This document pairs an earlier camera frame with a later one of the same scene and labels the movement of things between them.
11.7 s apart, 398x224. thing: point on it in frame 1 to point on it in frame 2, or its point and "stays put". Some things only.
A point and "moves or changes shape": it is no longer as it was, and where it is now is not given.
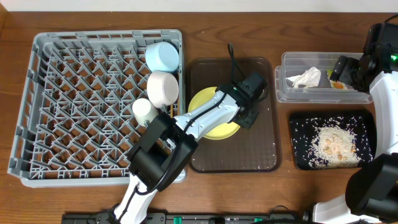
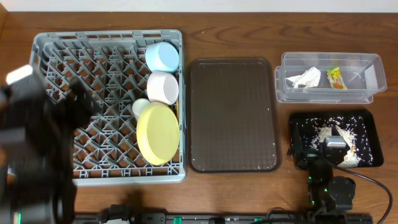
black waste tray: [331, 139] stays put
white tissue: [310, 78] stays put
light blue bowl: [161, 56] stays put
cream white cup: [143, 111] stays put
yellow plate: [201, 98] moves or changes shape
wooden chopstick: [178, 94] moves or changes shape
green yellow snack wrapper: [337, 84] stays put
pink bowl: [162, 88] stays put
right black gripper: [346, 71] to [297, 149]
